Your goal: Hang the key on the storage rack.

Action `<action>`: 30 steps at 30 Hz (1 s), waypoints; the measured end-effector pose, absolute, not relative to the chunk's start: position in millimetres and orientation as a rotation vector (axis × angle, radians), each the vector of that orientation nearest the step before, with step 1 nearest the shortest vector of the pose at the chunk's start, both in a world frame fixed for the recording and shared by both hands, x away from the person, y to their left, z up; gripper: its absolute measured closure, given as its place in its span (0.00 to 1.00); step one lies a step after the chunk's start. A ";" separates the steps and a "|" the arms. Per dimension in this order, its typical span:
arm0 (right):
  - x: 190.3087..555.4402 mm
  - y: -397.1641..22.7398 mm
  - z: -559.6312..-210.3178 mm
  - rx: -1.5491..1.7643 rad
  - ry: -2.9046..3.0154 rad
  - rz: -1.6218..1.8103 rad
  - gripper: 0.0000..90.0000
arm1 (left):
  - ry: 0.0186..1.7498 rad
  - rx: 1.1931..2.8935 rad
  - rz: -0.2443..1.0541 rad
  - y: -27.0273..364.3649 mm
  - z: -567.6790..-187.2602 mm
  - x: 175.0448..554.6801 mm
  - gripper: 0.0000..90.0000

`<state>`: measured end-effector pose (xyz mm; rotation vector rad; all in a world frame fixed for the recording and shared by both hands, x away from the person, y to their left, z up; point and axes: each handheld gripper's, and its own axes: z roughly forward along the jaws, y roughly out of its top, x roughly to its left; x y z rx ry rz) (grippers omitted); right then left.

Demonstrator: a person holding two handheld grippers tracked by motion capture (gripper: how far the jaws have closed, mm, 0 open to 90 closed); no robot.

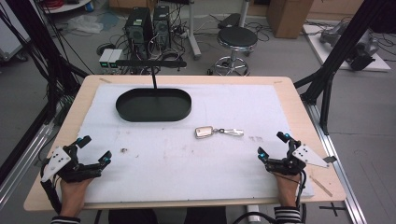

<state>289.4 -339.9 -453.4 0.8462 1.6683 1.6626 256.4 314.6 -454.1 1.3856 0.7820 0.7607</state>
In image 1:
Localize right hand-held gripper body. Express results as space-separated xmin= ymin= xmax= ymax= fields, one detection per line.
xmin=265 ymin=139 xmax=339 ymax=176

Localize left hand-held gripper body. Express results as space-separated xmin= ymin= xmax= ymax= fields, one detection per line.
xmin=40 ymin=143 xmax=106 ymax=184

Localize silver key with keychain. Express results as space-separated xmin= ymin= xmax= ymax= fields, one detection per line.
xmin=194 ymin=125 xmax=245 ymax=140

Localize black oval tray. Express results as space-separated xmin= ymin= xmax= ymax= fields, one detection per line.
xmin=115 ymin=88 xmax=192 ymax=122

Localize person's right hand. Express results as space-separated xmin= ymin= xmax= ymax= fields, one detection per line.
xmin=273 ymin=172 xmax=303 ymax=209

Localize person's left hand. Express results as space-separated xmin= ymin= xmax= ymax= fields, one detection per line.
xmin=59 ymin=176 xmax=94 ymax=217

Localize thin wooden stick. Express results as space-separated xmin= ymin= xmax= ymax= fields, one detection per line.
xmin=309 ymin=175 xmax=333 ymax=198

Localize white table leg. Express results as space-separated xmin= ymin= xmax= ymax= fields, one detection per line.
xmin=247 ymin=204 xmax=262 ymax=224

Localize person's dark legs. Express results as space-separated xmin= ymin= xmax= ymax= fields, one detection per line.
xmin=107 ymin=206 xmax=228 ymax=224

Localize white foam mat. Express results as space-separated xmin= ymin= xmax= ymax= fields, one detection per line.
xmin=78 ymin=83 xmax=315 ymax=203

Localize white power supply box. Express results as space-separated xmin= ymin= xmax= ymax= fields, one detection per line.
xmin=98 ymin=48 xmax=115 ymax=69
xmin=107 ymin=49 xmax=124 ymax=69

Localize white floor board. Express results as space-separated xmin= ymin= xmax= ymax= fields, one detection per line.
xmin=302 ymin=23 xmax=392 ymax=73

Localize black round stool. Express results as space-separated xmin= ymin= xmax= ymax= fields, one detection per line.
xmin=214 ymin=25 xmax=260 ymax=77

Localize clear plastic bag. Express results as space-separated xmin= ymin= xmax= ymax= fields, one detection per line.
xmin=66 ymin=14 xmax=105 ymax=35

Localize brown cardboard box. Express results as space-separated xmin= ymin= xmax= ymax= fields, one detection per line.
xmin=266 ymin=0 xmax=315 ymax=39

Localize large black computer tower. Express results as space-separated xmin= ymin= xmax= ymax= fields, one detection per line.
xmin=124 ymin=7 xmax=154 ymax=61

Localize white desk leg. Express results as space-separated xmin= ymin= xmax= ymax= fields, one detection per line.
xmin=186 ymin=0 xmax=203 ymax=61

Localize slim black computer tower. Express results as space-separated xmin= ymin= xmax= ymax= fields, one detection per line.
xmin=152 ymin=5 xmax=172 ymax=50

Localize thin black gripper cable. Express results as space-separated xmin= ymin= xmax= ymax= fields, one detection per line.
xmin=295 ymin=169 xmax=308 ymax=218

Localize black sleeved gripper cable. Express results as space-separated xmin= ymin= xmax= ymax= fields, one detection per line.
xmin=39 ymin=167 xmax=63 ymax=217

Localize aluminium rail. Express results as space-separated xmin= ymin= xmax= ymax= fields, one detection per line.
xmin=303 ymin=101 xmax=369 ymax=224
xmin=0 ymin=122 xmax=56 ymax=210

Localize black camera stand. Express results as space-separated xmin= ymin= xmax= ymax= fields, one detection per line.
xmin=115 ymin=59 xmax=188 ymax=91

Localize black metal frame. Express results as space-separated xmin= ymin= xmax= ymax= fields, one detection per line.
xmin=0 ymin=0 xmax=90 ymax=185
xmin=293 ymin=0 xmax=396 ymax=135

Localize black floor cables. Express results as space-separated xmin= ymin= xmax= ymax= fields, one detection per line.
xmin=246 ymin=21 xmax=272 ymax=43

